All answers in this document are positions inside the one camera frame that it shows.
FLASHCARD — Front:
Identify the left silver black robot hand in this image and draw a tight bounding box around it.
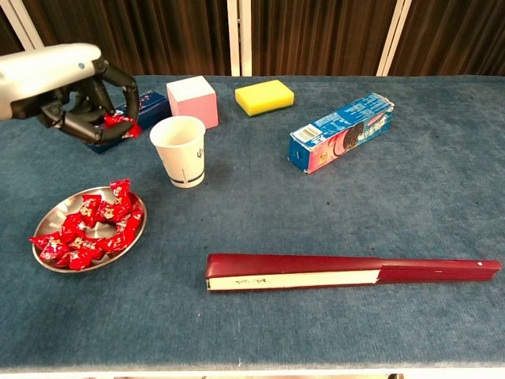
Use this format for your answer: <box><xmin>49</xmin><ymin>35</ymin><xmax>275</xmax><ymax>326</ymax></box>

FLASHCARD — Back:
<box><xmin>0</xmin><ymin>42</ymin><xmax>142</xmax><ymax>146</ymax></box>

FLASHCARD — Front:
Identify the silver metal plate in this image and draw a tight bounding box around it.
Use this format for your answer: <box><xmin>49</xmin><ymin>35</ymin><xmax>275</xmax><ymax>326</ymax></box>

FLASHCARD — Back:
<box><xmin>31</xmin><ymin>185</ymin><xmax>148</xmax><ymax>274</ymax></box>

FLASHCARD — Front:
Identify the white paper cup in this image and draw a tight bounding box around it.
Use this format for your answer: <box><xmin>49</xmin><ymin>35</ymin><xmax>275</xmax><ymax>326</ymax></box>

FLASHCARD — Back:
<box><xmin>148</xmin><ymin>114</ymin><xmax>208</xmax><ymax>190</ymax></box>

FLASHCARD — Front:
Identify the dark brown pleated curtain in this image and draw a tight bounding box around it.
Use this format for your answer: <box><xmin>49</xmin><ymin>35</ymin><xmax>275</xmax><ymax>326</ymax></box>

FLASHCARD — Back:
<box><xmin>251</xmin><ymin>0</ymin><xmax>398</xmax><ymax>77</ymax></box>
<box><xmin>21</xmin><ymin>0</ymin><xmax>230</xmax><ymax>77</ymax></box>
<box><xmin>0</xmin><ymin>7</ymin><xmax>24</xmax><ymax>56</ymax></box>
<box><xmin>390</xmin><ymin>0</ymin><xmax>505</xmax><ymax>77</ymax></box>

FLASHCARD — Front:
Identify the dark blue long box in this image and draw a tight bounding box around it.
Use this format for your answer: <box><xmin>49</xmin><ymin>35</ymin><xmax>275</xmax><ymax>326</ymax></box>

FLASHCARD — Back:
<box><xmin>84</xmin><ymin>89</ymin><xmax>173</xmax><ymax>156</ymax></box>

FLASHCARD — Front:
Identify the pink cube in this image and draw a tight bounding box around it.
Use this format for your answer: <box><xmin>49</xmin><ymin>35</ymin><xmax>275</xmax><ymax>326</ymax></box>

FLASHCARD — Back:
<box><xmin>166</xmin><ymin>75</ymin><xmax>219</xmax><ymax>130</ymax></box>

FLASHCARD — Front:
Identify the yellow sponge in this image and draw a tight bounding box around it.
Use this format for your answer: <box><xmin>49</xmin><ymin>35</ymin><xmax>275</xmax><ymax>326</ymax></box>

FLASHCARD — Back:
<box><xmin>234</xmin><ymin>79</ymin><xmax>296</xmax><ymax>118</ymax></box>

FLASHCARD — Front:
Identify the light blue toothpaste box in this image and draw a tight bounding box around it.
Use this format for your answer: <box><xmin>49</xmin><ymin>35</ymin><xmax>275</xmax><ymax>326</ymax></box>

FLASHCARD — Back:
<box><xmin>287</xmin><ymin>92</ymin><xmax>395</xmax><ymax>174</ymax></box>

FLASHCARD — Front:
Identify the red folded fan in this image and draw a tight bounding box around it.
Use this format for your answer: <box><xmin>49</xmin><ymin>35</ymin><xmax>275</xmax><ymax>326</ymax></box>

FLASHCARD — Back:
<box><xmin>204</xmin><ymin>253</ymin><xmax>503</xmax><ymax>292</ymax></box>

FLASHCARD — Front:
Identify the blue felt tablecloth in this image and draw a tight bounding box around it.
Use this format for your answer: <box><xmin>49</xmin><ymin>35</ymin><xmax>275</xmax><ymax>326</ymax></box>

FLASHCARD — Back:
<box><xmin>0</xmin><ymin>74</ymin><xmax>505</xmax><ymax>374</ymax></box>

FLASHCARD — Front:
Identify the white partition frame post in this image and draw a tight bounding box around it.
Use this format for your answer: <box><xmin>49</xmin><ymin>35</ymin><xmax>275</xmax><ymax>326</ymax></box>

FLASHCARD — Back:
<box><xmin>376</xmin><ymin>0</ymin><xmax>413</xmax><ymax>77</ymax></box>
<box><xmin>2</xmin><ymin>0</ymin><xmax>45</xmax><ymax>51</ymax></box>

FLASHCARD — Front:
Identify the white double frame post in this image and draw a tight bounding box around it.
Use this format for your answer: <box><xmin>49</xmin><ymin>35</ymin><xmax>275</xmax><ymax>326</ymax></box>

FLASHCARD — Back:
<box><xmin>226</xmin><ymin>0</ymin><xmax>253</xmax><ymax>77</ymax></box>

